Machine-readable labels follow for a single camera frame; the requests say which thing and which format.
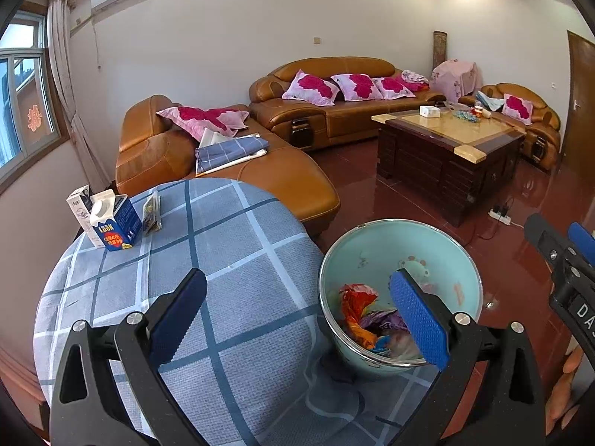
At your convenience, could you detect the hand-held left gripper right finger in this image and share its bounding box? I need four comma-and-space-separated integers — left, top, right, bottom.
389, 269, 546, 446

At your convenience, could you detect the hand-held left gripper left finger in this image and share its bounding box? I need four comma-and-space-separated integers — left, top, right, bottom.
49, 267, 208, 446

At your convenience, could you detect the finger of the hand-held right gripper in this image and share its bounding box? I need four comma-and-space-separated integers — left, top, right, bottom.
524, 214, 572, 272
568, 222, 595, 268

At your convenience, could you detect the large purple wrapper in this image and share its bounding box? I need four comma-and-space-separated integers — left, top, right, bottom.
360, 309, 409, 341

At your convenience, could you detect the orange wrapper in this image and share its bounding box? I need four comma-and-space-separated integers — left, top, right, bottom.
341, 300, 379, 349

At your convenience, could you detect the person's right hand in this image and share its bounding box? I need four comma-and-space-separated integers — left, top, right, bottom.
546, 348, 585, 437

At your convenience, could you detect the blue milk carton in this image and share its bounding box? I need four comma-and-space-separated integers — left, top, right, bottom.
89, 190, 142, 252

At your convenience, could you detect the small clear green packet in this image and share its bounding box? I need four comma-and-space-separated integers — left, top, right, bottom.
142, 194, 163, 235

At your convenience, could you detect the brown leather armchair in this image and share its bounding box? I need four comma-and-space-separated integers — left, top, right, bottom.
458, 83, 562, 171

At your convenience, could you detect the dark wooden coffee table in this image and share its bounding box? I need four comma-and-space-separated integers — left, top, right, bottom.
371, 109, 527, 228

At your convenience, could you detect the pink floral armchair pillow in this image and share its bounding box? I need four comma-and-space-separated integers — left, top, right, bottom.
501, 94, 534, 125

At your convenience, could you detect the brown wooden door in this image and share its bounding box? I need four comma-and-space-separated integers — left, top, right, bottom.
566, 30, 595, 168

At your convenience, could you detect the white milk carton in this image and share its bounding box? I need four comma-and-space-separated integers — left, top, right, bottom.
66, 185, 105, 248

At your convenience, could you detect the blue cloth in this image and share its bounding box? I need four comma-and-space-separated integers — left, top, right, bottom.
475, 91, 506, 113

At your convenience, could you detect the brown leather chaise sofa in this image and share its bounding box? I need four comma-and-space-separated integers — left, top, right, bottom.
115, 95, 341, 239

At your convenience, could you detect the folded blue plaid sheet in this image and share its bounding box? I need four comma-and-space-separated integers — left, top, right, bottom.
195, 136, 269, 175

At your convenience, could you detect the white packaged sheet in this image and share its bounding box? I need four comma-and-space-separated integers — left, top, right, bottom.
199, 127, 238, 149

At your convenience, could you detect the pink cloth cover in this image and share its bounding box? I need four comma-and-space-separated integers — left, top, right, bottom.
431, 59, 483, 98

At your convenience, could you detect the long pink floral pillow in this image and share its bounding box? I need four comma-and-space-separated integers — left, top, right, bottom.
155, 106, 251, 141

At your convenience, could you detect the pink folded blanket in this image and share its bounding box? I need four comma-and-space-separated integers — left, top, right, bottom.
401, 70, 431, 93

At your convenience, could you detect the brown leather three-seat sofa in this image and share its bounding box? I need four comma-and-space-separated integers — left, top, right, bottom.
248, 57, 447, 152

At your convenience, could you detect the rolled mat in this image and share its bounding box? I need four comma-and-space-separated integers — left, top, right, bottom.
433, 31, 448, 70

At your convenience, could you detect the pale pink curtain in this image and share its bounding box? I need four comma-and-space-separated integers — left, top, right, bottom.
37, 0, 107, 191

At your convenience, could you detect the window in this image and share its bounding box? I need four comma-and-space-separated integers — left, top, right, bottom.
0, 9, 70, 182

